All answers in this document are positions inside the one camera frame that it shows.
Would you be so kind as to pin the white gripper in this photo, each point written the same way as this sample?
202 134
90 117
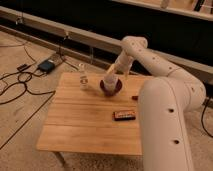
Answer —
122 64

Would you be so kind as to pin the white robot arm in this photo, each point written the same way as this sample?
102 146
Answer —
162 102

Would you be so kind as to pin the dark red ceramic bowl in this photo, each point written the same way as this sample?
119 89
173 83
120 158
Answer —
108 93

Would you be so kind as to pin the red chili pepper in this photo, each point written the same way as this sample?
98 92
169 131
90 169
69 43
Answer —
135 98

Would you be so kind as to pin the black rectangular box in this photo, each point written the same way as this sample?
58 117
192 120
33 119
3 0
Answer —
124 115

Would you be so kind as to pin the wooden table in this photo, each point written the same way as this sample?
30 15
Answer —
82 120

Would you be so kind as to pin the black power adapter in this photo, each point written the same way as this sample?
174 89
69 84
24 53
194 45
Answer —
46 66

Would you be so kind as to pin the small black plug box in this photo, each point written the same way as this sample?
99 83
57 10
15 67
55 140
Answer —
22 67

